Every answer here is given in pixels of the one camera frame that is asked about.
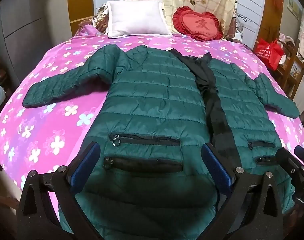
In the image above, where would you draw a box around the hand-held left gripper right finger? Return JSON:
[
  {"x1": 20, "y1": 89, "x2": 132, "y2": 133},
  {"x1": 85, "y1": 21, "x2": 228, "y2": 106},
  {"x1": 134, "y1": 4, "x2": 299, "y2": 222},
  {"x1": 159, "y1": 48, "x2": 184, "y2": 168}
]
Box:
[{"x1": 201, "y1": 142, "x2": 286, "y2": 240}]

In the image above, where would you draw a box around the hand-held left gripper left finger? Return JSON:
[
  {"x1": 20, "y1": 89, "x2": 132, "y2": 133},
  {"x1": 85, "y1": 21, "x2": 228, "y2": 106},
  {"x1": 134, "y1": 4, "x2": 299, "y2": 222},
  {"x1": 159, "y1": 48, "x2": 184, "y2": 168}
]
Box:
[{"x1": 17, "y1": 141, "x2": 102, "y2": 240}]

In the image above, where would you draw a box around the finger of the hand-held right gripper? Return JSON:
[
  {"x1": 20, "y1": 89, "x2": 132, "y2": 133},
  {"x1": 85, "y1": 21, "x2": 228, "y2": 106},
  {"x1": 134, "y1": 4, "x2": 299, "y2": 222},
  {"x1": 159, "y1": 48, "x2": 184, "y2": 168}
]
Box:
[
  {"x1": 294, "y1": 145, "x2": 304, "y2": 167},
  {"x1": 275, "y1": 147, "x2": 304, "y2": 188}
]

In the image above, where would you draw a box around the dark green puffer jacket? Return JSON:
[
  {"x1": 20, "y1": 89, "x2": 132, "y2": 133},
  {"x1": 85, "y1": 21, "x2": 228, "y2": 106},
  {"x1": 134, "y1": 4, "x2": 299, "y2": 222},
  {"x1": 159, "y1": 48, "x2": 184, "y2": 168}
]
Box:
[{"x1": 22, "y1": 44, "x2": 301, "y2": 240}]

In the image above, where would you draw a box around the pink floral bed sheet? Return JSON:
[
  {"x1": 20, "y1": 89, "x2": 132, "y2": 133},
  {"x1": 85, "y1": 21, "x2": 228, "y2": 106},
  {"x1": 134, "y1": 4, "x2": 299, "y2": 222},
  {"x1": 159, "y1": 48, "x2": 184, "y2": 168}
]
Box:
[{"x1": 0, "y1": 27, "x2": 304, "y2": 220}]

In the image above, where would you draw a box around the wooden chair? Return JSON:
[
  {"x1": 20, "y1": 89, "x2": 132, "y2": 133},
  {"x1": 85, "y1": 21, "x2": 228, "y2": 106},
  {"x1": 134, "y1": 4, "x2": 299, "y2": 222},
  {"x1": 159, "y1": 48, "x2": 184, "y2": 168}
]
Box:
[{"x1": 275, "y1": 32, "x2": 304, "y2": 100}]

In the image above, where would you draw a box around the red shopping bag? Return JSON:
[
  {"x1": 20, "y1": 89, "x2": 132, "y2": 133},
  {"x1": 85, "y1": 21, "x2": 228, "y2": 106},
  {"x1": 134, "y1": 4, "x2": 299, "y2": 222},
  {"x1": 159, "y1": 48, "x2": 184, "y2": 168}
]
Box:
[{"x1": 254, "y1": 38, "x2": 285, "y2": 72}]

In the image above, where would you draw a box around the wooden headboard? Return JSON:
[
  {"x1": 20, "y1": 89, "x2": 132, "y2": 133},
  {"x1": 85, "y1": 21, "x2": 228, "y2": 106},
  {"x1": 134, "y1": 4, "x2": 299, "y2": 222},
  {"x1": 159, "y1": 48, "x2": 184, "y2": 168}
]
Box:
[{"x1": 69, "y1": 15, "x2": 96, "y2": 37}]

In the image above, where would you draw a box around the brown floral blanket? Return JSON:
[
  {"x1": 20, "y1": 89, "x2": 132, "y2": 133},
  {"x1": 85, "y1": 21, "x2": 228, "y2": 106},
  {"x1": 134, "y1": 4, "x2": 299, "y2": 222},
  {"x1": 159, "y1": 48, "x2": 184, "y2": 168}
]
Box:
[{"x1": 78, "y1": 0, "x2": 137, "y2": 35}]

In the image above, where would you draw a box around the red heart-shaped cushion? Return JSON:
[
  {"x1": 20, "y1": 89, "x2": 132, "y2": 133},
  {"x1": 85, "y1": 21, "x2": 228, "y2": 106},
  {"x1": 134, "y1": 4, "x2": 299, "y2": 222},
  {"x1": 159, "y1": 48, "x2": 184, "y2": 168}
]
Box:
[{"x1": 172, "y1": 6, "x2": 224, "y2": 42}]

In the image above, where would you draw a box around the grey wardrobe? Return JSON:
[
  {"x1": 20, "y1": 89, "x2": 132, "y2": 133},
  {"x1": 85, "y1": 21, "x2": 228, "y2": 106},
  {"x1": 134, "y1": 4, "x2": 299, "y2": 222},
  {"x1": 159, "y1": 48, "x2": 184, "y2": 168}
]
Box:
[{"x1": 0, "y1": 0, "x2": 70, "y2": 88}]

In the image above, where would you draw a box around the white pillow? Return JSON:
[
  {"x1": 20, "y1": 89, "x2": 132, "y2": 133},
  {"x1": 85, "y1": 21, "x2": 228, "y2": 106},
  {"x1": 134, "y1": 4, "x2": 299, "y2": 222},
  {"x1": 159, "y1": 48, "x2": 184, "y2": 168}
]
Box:
[{"x1": 106, "y1": 0, "x2": 172, "y2": 39}]

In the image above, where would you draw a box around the wooden door frame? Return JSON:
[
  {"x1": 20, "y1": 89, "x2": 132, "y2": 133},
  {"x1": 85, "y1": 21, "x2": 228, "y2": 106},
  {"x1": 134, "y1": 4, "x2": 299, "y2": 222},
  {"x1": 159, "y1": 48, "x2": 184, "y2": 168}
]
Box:
[{"x1": 252, "y1": 0, "x2": 285, "y2": 50}]

